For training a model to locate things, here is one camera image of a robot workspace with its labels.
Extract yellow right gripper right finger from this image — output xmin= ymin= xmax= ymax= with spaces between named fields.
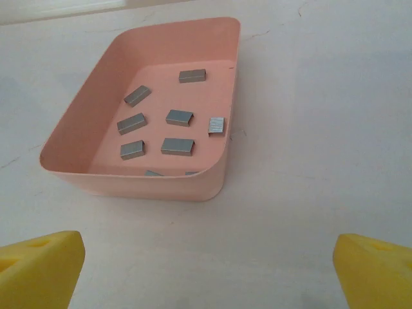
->
xmin=333 ymin=234 xmax=412 ymax=309

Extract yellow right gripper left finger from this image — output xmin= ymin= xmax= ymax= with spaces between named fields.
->
xmin=0 ymin=230 xmax=87 ymax=309

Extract pink plastic tray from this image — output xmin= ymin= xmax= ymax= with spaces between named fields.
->
xmin=39 ymin=16 xmax=241 ymax=203

